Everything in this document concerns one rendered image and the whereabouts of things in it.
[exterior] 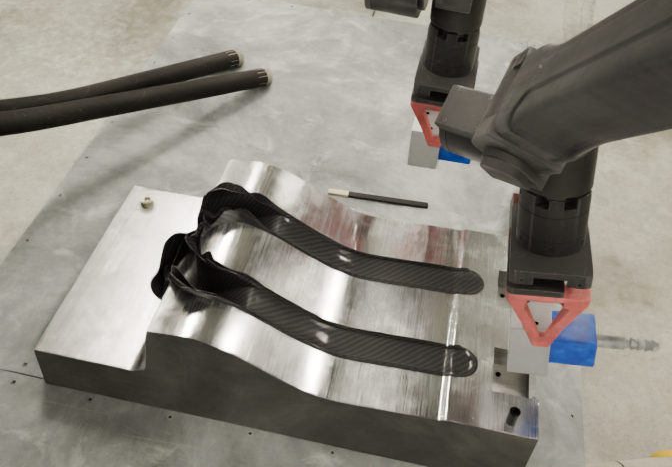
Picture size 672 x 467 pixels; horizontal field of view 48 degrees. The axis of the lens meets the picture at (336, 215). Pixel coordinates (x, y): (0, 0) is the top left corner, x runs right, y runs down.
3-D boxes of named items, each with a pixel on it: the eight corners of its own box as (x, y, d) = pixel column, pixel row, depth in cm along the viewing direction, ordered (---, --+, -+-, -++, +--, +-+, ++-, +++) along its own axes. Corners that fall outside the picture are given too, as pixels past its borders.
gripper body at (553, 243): (507, 288, 61) (514, 212, 57) (510, 219, 70) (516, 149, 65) (591, 295, 60) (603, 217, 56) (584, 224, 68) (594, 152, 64)
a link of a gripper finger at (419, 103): (402, 152, 89) (412, 86, 83) (411, 118, 95) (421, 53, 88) (459, 162, 89) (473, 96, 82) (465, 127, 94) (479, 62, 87)
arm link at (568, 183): (579, 138, 54) (617, 111, 57) (498, 113, 58) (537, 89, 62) (568, 218, 58) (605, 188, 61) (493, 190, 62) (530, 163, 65)
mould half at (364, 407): (521, 292, 94) (550, 214, 84) (516, 486, 75) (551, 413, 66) (139, 219, 99) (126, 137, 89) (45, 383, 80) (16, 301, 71)
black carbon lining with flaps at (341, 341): (481, 282, 85) (499, 222, 79) (471, 402, 74) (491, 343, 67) (187, 225, 89) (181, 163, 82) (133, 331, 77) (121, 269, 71)
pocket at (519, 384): (530, 377, 78) (539, 356, 76) (529, 421, 74) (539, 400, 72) (486, 368, 79) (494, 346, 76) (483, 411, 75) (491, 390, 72)
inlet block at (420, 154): (514, 158, 95) (523, 123, 92) (513, 182, 92) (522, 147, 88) (412, 141, 97) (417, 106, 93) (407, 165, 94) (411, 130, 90)
